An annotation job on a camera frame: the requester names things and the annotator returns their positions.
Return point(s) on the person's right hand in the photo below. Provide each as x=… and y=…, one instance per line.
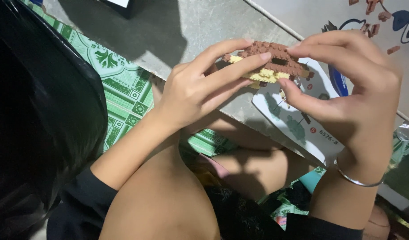
x=368, y=106

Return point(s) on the person's left hand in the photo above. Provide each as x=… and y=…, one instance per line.
x=177, y=96

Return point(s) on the brown and yellow brick model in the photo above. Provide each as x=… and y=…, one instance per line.
x=277, y=61

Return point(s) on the blue round container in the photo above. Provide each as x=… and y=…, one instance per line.
x=337, y=83

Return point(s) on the clear plastic bag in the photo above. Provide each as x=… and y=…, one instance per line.
x=407, y=131

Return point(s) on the white instruction sheet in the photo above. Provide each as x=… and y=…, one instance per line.
x=297, y=130

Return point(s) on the scattered loose brown bricks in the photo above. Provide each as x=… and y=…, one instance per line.
x=371, y=29

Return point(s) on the pink cloth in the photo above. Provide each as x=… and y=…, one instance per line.
x=217, y=166

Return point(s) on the teal object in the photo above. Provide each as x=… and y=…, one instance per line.
x=310, y=180

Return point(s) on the person's bare leg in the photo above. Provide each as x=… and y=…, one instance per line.
x=254, y=163
x=161, y=200

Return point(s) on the black box with white top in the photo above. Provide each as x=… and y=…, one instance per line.
x=119, y=6

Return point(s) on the person's black patterned shorts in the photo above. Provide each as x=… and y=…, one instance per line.
x=244, y=216

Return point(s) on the person's black top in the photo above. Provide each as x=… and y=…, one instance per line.
x=81, y=206

